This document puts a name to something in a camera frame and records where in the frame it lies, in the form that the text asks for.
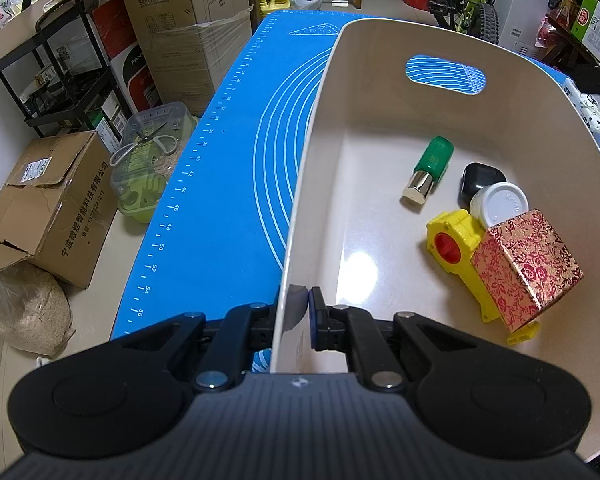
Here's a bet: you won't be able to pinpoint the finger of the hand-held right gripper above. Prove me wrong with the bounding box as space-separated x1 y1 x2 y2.
575 64 600 96

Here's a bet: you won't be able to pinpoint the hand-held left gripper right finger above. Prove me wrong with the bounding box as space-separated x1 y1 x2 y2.
307 286 486 394

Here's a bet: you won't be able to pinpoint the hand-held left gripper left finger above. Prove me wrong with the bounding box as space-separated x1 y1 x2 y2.
97 302 281 394

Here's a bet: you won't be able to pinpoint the beige plastic storage bin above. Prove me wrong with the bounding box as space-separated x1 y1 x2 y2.
270 19 600 463

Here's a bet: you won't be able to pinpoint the small black case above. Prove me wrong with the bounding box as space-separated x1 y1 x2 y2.
461 162 508 206

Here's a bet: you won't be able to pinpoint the white plastic bottle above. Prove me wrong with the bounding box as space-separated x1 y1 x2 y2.
469 182 529 230

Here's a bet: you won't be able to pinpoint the yellow plastic clamp tool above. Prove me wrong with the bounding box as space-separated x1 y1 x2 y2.
426 208 541 346

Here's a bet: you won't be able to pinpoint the green bottle with metallic cap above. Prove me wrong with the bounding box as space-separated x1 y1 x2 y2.
400 136 455 206

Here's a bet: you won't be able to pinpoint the red gold patterned box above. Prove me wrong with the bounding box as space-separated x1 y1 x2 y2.
471 208 585 333

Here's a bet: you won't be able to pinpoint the white patterned tissue box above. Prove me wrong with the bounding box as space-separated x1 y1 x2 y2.
561 77 600 166

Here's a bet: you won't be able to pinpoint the dark wooden side table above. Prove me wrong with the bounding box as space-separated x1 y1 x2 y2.
545 15 600 68

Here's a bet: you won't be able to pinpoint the green and white carton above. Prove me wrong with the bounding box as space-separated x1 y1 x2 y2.
571 0 600 66

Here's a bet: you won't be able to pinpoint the black and green bicycle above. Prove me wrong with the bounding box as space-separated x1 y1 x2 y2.
426 0 501 43

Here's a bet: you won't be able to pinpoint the blue silicone baking mat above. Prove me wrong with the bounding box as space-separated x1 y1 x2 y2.
110 9 600 341

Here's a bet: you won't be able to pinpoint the clear green plastic container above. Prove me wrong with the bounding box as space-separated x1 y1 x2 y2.
111 101 201 224

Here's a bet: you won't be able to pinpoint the clear bag of grain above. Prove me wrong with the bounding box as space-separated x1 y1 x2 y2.
0 262 74 356

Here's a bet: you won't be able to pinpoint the torn cardboard box on floor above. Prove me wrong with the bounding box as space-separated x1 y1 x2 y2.
0 130 118 290

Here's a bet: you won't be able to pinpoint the plastic wrapped cardboard box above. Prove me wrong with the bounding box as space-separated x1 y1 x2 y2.
150 10 253 117

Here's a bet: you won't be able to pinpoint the red and black appliance box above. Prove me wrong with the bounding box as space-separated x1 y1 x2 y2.
92 0 163 116

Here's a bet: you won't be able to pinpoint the black metal cart rack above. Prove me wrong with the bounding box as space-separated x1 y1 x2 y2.
0 0 126 138

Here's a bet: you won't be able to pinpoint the white handled scissors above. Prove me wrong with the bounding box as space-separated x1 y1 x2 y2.
109 119 178 167

